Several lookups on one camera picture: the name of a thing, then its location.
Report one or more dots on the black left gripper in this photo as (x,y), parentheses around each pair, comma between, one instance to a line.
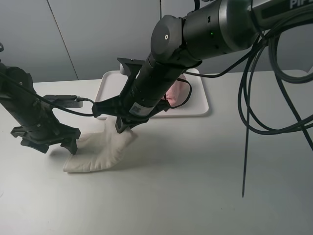
(39,128)

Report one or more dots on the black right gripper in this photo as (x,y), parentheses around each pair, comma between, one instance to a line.
(141,96)

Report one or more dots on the cream white towel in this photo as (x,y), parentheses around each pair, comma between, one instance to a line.
(99,151)

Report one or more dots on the pink towel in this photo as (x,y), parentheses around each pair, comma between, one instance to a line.
(177,89)

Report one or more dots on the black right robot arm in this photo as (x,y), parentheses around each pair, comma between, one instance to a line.
(179,44)

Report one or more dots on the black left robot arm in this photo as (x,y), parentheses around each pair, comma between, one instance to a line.
(14,80)

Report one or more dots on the white rectangular plastic tray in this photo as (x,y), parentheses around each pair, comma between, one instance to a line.
(113,82)

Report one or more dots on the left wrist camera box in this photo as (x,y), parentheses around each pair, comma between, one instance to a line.
(65,101)

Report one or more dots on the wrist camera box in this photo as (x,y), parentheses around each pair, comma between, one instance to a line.
(65,101)
(123,69)

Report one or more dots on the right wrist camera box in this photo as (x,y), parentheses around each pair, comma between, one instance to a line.
(123,69)

